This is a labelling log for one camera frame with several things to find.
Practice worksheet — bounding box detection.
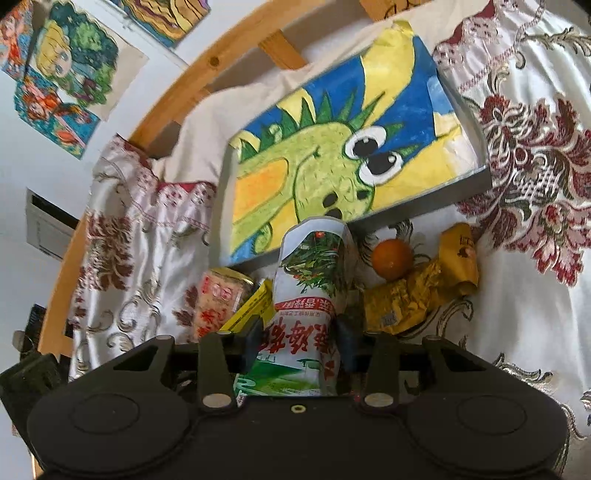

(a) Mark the rice cracker snack bag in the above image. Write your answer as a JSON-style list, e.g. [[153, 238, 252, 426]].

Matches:
[[193, 267, 254, 342]]

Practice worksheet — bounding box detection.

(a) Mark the yellow snack bar packet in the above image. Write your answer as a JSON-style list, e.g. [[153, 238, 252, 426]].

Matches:
[[219, 279, 276, 333]]

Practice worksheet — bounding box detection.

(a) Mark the white green pickle packet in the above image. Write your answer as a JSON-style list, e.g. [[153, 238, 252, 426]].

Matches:
[[235, 217, 359, 396]]

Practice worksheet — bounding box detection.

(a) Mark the gold foil snack packet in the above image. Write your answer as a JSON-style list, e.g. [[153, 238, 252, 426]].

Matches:
[[363, 223, 480, 335]]

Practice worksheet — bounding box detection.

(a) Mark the small orange tangerine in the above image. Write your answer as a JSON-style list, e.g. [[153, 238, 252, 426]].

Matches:
[[370, 239, 414, 281]]

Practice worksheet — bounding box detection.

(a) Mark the cream blanket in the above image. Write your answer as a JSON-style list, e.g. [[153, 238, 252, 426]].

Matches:
[[150, 0, 492, 186]]

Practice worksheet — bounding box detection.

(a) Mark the grey tray with painted lining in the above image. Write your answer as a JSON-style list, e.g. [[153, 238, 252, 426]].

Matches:
[[216, 21, 492, 269]]

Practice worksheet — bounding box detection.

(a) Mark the orange hair girl drawing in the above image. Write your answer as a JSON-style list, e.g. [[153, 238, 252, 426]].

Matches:
[[1, 1, 100, 158]]

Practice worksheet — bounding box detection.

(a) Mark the blond boy drawing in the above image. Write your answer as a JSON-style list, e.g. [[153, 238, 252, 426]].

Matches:
[[24, 1, 148, 121]]

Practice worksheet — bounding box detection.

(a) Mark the floral satin bed cover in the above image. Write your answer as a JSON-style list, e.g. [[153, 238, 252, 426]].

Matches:
[[68, 1, 590, 448]]

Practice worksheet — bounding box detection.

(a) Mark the swirly night sky drawing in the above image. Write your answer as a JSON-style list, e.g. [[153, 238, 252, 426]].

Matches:
[[112, 0, 211, 48]]

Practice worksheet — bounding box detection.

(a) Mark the white wall box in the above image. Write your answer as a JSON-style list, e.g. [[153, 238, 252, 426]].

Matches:
[[25, 189, 79, 261]]

